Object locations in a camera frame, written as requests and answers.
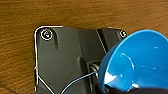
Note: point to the blue bowl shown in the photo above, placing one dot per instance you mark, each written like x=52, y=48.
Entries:
x=140, y=56

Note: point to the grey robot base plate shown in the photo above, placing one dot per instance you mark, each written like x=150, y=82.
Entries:
x=63, y=56

